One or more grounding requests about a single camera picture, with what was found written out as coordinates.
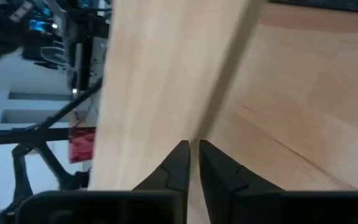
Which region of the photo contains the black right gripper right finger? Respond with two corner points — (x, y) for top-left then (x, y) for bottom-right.
(198, 139), (285, 224)

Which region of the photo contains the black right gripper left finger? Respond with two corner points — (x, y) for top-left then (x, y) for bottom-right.
(131, 139), (191, 197)

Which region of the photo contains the wooden cutting board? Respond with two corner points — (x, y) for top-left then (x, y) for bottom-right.
(87, 0), (269, 224)

